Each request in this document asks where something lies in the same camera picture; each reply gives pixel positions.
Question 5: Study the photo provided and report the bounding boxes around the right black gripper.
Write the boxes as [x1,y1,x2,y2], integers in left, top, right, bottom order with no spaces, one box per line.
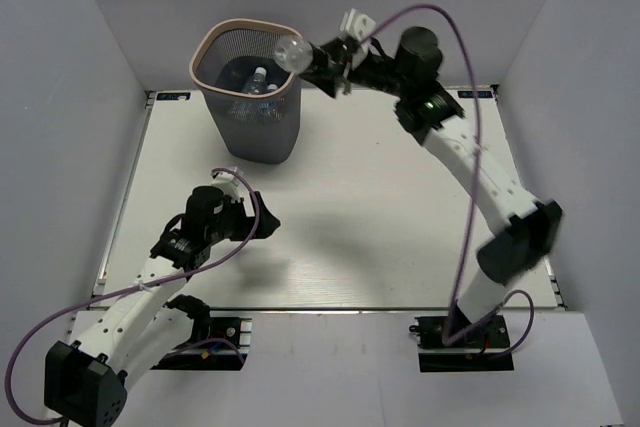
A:
[298,37,410,99]

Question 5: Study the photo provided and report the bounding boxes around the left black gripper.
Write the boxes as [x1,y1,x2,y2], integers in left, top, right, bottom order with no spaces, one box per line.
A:
[207,191,281,244]

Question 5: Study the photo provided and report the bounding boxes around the clear bottle black label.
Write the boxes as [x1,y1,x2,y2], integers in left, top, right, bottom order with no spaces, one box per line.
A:
[273,35,326,74]

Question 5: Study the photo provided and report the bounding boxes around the clear bottle red label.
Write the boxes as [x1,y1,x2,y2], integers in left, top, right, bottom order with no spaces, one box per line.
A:
[254,100,286,124]

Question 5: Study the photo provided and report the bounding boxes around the white bottle blue orange label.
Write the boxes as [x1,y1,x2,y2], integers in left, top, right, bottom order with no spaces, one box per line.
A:
[227,100,253,122]

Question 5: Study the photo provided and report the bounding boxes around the clear bottle white cap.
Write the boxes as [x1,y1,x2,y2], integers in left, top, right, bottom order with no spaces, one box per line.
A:
[241,67,268,96]

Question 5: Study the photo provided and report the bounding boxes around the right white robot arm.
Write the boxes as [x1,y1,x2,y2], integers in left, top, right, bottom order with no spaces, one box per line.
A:
[277,27,563,346]

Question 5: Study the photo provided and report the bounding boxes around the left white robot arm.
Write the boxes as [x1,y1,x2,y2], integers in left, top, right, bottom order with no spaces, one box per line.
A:
[44,185,281,426]

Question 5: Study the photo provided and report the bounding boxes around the grey mesh waste bin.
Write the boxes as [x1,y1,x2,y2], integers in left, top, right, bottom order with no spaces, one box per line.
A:
[189,18,301,165]

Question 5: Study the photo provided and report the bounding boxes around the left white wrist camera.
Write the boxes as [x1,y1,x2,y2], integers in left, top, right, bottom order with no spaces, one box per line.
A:
[210,167,243,202]

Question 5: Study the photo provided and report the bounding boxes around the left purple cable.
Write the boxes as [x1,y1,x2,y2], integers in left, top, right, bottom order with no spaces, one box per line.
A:
[5,166,264,423]

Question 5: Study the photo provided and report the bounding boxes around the purple cable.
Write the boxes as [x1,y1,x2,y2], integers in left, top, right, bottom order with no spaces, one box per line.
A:
[5,166,264,423]
[367,4,535,358]

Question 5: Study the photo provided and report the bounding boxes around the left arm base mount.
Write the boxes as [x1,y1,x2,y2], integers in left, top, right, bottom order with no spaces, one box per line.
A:
[153,313,252,372]

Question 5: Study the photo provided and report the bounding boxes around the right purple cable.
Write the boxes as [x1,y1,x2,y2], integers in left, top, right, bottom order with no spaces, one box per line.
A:
[367,4,535,358]

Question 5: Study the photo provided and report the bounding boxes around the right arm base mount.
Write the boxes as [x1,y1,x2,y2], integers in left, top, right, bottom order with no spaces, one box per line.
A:
[408,315,514,373]

